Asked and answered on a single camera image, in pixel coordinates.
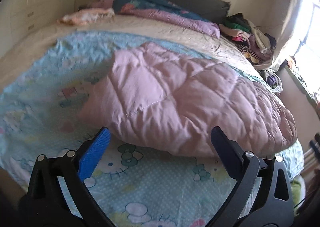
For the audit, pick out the green fleece blanket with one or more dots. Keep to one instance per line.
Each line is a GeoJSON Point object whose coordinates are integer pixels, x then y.
{"type": "Point", "coordinates": [297, 189]}

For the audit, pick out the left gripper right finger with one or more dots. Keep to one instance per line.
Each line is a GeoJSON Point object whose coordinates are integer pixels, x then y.
{"type": "Point", "coordinates": [262, 194]}

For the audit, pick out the pink quilted coat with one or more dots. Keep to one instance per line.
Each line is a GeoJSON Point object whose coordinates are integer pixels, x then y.
{"type": "Point", "coordinates": [154, 97]}

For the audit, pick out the pile of mixed clothes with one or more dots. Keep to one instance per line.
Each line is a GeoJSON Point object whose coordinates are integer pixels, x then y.
{"type": "Point", "coordinates": [256, 46]}

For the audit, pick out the cream wardrobe with handles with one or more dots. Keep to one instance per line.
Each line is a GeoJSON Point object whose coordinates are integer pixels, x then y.
{"type": "Point", "coordinates": [19, 18]}

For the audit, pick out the teal pink floral quilt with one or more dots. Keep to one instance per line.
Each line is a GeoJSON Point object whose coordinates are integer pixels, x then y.
{"type": "Point", "coordinates": [161, 10]}

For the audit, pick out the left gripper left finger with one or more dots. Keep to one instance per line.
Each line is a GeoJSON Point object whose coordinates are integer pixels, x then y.
{"type": "Point", "coordinates": [57, 194]}

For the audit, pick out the white patterned bag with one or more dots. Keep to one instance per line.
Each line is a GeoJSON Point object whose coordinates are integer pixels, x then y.
{"type": "Point", "coordinates": [275, 83]}

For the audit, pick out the peach floral cloth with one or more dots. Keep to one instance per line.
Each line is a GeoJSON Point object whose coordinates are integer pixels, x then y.
{"type": "Point", "coordinates": [87, 16]}

